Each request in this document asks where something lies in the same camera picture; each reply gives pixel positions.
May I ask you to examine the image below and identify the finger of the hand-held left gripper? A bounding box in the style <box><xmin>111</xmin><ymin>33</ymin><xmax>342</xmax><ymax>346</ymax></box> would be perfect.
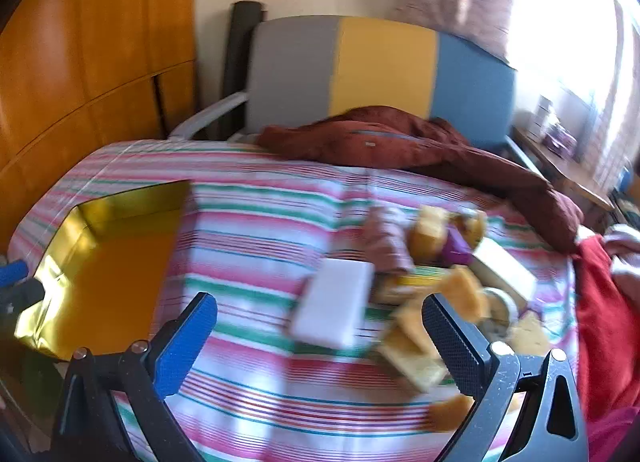
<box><xmin>0</xmin><ymin>261</ymin><xmax>47</xmax><ymax>317</ymax></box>

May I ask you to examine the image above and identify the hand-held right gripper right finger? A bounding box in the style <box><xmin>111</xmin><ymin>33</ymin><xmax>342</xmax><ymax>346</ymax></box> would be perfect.
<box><xmin>421</xmin><ymin>293</ymin><xmax>591</xmax><ymax>462</ymax></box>

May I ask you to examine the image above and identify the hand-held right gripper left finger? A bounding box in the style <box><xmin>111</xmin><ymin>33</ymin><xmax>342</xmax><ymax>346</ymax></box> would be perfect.
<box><xmin>52</xmin><ymin>292</ymin><xmax>218</xmax><ymax>462</ymax></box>

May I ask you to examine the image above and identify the gold foil box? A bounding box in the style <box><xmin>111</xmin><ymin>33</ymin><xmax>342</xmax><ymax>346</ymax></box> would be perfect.
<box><xmin>14</xmin><ymin>181</ymin><xmax>196</xmax><ymax>360</ymax></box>

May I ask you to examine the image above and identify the pile of yellow sponges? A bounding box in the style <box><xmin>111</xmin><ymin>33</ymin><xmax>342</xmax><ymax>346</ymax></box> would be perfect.
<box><xmin>377</xmin><ymin>206</ymin><xmax>551</xmax><ymax>433</ymax></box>

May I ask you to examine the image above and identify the yellow green packet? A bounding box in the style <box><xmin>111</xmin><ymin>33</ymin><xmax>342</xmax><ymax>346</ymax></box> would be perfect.
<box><xmin>372</xmin><ymin>267</ymin><xmax>451</xmax><ymax>305</ymax></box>

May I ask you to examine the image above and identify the cream box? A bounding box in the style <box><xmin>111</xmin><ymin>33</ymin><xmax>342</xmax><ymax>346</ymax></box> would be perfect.
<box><xmin>470</xmin><ymin>238</ymin><xmax>538</xmax><ymax>305</ymax></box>

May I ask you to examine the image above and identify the brown snack packet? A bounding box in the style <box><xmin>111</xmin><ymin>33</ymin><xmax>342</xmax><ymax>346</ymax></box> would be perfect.
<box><xmin>361</xmin><ymin>207</ymin><xmax>413</xmax><ymax>275</ymax></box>

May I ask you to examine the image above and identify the striped bed sheet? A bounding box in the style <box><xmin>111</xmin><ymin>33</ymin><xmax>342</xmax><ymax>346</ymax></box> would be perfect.
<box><xmin>10</xmin><ymin>139</ymin><xmax>591</xmax><ymax>462</ymax></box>

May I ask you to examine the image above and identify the red blanket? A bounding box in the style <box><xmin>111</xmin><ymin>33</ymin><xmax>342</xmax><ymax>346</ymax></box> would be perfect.
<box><xmin>572</xmin><ymin>234</ymin><xmax>640</xmax><ymax>423</ymax></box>

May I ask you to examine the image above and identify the white lilac cloth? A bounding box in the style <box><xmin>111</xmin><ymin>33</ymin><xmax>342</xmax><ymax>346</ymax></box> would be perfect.
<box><xmin>602</xmin><ymin>224</ymin><xmax>640</xmax><ymax>293</ymax></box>

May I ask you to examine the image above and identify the magenta cloth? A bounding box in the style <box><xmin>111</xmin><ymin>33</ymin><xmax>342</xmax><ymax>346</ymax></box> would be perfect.
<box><xmin>585</xmin><ymin>407</ymin><xmax>640</xmax><ymax>462</ymax></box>

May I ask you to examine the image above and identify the maroon puffer jacket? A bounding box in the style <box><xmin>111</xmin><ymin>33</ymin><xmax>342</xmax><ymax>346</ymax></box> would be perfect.
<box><xmin>256</xmin><ymin>106</ymin><xmax>585</xmax><ymax>253</ymax></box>

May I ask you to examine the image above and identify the wooden desk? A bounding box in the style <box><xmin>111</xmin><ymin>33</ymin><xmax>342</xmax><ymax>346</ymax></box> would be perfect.
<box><xmin>512</xmin><ymin>124</ymin><xmax>616</xmax><ymax>213</ymax></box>

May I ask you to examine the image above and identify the purple box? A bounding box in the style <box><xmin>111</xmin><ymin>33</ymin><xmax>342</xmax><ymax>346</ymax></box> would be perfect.
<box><xmin>542</xmin><ymin>122</ymin><xmax>578</xmax><ymax>160</ymax></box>

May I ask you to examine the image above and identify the orange wooden wardrobe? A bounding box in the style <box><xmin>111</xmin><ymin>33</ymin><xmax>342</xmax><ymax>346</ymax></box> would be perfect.
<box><xmin>0</xmin><ymin>0</ymin><xmax>198</xmax><ymax>253</ymax></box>

